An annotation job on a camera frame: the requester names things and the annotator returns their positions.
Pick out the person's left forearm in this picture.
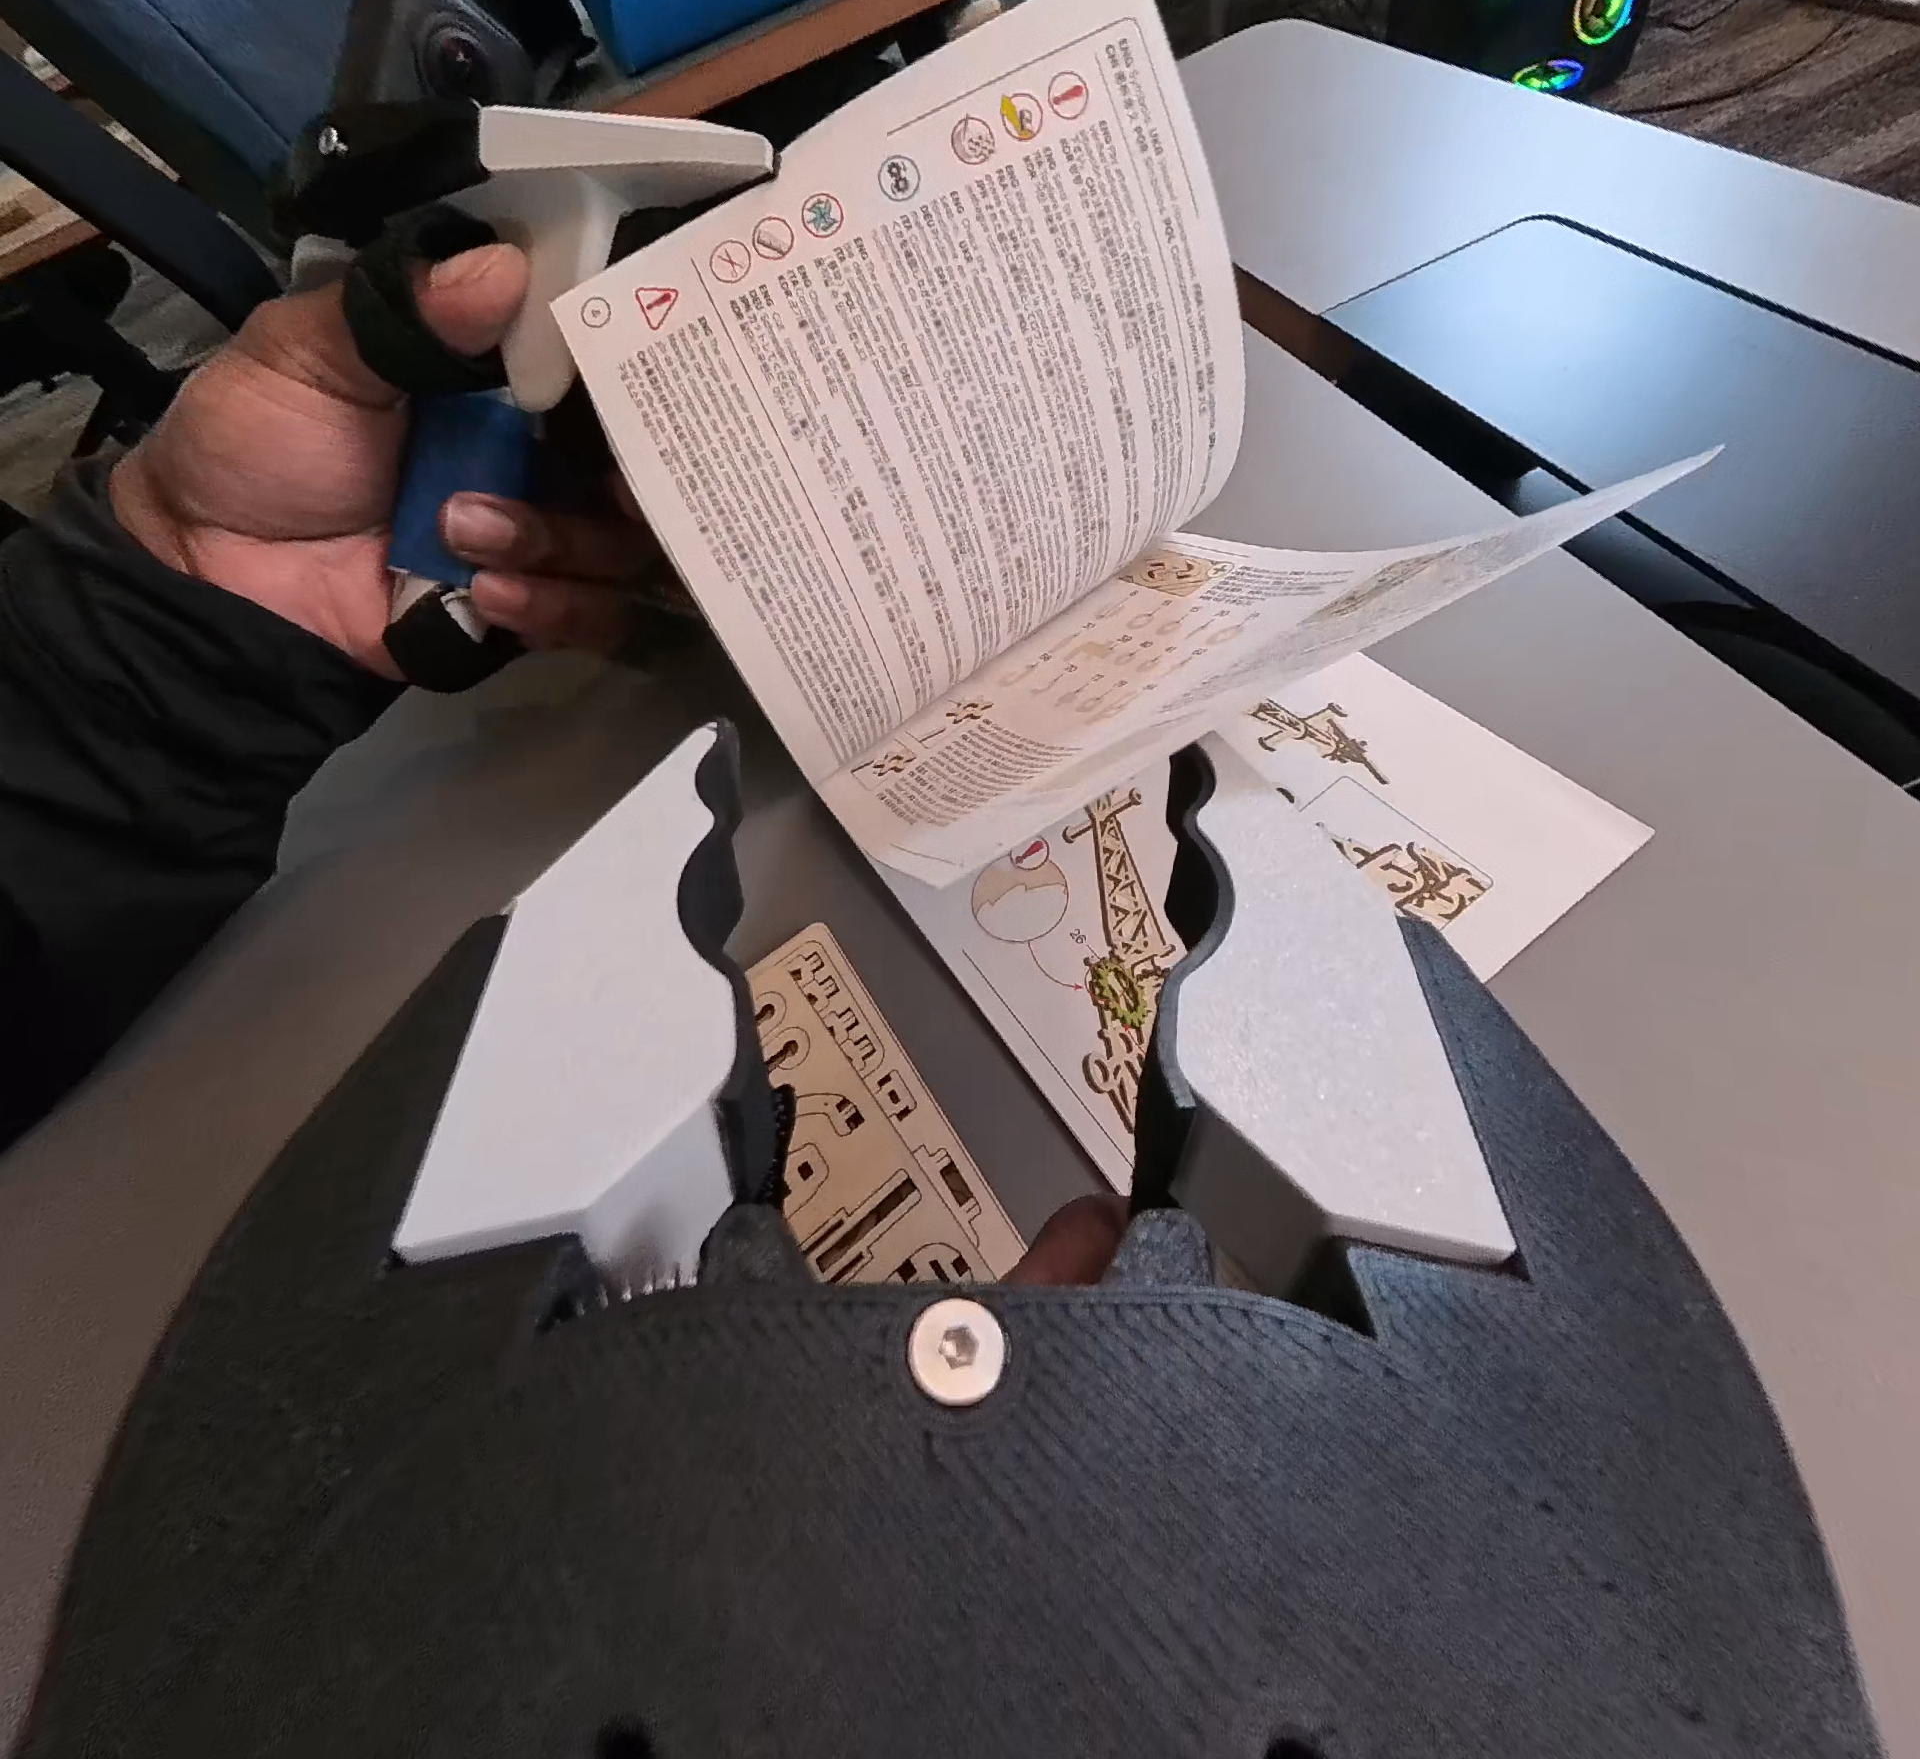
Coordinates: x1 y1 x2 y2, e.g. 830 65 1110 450
0 461 407 1153

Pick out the person's right hand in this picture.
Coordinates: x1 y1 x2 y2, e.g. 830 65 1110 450
1002 1191 1130 1288

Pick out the dark desk inset panel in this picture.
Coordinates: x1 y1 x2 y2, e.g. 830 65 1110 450
1319 213 1920 800

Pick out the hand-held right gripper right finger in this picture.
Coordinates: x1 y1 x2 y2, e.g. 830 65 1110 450
1131 745 1517 1288

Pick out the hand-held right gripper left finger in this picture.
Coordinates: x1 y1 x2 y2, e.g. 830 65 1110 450
390 724 783 1288

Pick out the laser-cut wooden parts sheet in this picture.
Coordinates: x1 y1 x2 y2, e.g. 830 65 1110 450
742 920 1029 1288

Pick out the wooden side table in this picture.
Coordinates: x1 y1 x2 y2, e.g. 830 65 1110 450
594 0 1023 125

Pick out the person's left hand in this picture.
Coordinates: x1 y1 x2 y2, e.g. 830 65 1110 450
113 239 677 682

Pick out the grey desk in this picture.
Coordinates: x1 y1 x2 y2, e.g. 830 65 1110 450
0 17 1920 1759

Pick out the blue upholstered chair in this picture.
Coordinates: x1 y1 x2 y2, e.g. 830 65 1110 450
0 0 601 337

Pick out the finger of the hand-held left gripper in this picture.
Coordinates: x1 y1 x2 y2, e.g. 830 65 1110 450
449 107 774 413

